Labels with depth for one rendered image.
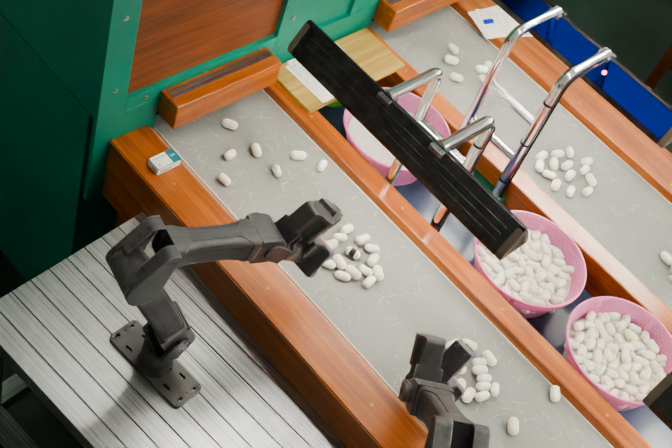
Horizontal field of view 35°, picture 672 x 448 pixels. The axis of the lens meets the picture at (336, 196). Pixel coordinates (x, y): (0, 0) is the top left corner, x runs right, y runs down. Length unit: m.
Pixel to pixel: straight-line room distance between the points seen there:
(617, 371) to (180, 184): 1.01
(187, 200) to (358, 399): 0.55
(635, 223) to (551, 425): 0.65
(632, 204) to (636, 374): 0.50
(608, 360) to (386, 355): 0.51
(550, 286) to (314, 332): 0.59
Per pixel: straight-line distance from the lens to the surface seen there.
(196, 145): 2.40
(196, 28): 2.29
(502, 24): 2.97
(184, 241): 1.78
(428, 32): 2.88
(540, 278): 2.45
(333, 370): 2.10
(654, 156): 2.84
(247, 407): 2.13
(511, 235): 2.00
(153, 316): 1.92
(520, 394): 2.25
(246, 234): 1.86
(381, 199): 2.39
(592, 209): 2.65
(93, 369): 2.13
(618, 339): 2.44
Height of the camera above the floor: 2.51
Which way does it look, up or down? 48 degrees down
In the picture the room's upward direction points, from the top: 22 degrees clockwise
